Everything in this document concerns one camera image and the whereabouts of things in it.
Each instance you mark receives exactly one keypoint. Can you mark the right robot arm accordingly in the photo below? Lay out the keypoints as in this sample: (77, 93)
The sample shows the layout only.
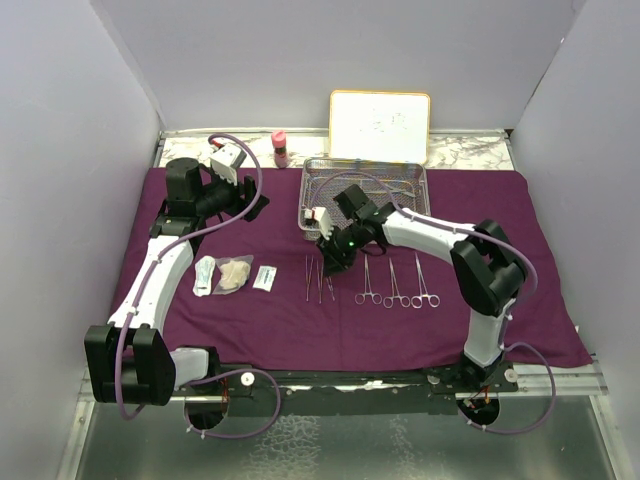
(489, 270)

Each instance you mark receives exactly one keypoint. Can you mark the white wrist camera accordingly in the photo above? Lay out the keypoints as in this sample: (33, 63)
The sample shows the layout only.
(226, 161)
(316, 223)

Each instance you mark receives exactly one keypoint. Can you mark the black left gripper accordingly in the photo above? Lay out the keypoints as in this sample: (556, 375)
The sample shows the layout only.
(239, 202)

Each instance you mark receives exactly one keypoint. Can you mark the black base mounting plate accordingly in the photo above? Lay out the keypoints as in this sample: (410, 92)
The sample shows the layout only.
(434, 391)

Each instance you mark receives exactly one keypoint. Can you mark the yellow framed whiteboard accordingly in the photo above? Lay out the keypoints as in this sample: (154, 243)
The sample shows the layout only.
(379, 126)

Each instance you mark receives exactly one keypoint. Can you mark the white blue label packet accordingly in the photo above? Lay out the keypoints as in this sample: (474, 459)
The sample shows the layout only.
(265, 278)

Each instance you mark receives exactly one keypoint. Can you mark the steel scissors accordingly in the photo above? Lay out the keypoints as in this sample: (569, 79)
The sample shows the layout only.
(393, 190)

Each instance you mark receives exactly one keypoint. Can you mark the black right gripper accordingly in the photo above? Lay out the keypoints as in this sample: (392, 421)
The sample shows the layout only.
(335, 262)

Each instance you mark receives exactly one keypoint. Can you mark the metal mesh tray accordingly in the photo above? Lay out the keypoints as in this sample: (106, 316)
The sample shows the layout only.
(324, 178)

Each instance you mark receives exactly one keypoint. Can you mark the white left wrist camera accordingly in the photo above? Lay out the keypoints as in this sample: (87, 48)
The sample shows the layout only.
(226, 161)

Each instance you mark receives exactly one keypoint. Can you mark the steel clamp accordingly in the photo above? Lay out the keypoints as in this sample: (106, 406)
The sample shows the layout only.
(367, 294)

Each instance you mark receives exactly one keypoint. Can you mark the pink lid spice bottle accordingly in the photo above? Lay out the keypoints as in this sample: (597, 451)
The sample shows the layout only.
(280, 153)

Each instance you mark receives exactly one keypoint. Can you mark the white gauze bag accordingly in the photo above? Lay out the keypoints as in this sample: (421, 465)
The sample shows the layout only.
(234, 273)

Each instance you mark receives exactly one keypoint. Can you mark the purple cloth wrap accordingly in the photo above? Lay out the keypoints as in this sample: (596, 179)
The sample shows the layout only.
(279, 330)

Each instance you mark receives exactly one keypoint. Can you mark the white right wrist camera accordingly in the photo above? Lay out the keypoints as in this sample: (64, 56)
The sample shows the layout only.
(316, 223)

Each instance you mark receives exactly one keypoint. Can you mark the steel scalpel handle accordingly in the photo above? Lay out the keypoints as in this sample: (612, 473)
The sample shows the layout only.
(331, 288)

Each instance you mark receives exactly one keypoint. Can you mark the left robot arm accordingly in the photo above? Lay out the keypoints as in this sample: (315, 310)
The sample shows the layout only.
(128, 359)

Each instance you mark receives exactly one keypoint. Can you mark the steel blunt tweezers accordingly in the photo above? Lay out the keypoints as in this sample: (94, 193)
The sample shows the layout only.
(395, 297)

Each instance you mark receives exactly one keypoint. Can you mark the steel forceps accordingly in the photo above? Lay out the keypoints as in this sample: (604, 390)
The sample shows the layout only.
(423, 296)

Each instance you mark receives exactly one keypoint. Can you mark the steel tweezers front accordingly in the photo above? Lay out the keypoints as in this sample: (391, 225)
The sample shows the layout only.
(309, 261)

